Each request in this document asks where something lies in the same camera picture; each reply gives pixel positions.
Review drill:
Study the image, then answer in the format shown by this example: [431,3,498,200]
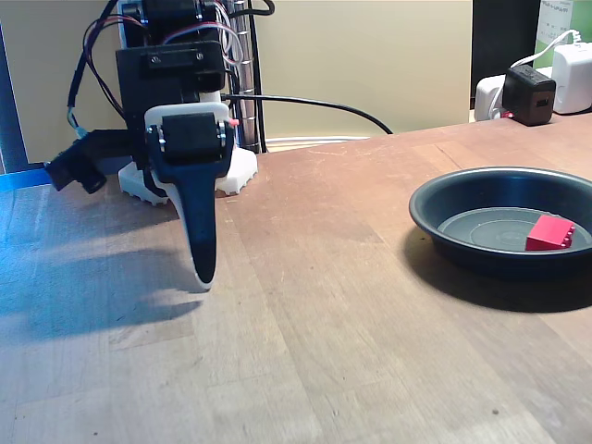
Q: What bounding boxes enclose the black panel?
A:
[471,0,542,110]

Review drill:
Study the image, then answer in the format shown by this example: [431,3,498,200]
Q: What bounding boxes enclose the green white box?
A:
[534,0,592,70]

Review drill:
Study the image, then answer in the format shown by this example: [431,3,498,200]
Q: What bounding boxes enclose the dark round bin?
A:
[408,166,592,281]

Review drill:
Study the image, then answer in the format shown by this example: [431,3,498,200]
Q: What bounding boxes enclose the red black arm wires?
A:
[67,0,154,140]

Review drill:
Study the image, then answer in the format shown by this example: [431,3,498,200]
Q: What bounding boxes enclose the black cube power adapter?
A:
[502,64,557,127]

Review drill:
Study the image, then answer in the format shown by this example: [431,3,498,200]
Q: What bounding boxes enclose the white adapter cable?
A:
[489,28,583,119]

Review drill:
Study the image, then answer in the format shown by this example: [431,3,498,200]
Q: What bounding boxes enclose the small white power plug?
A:
[475,75,510,122]

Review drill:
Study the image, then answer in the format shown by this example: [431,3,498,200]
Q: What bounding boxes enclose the black wrist camera blue board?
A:
[43,129,140,194]

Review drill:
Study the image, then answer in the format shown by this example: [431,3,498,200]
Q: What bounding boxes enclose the large white power adapter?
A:
[552,42,592,116]

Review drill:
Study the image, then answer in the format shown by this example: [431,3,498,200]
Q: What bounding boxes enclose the black cable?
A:
[220,93,395,136]

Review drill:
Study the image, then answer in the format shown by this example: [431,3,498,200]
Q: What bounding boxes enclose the red lego block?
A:
[524,215,577,253]

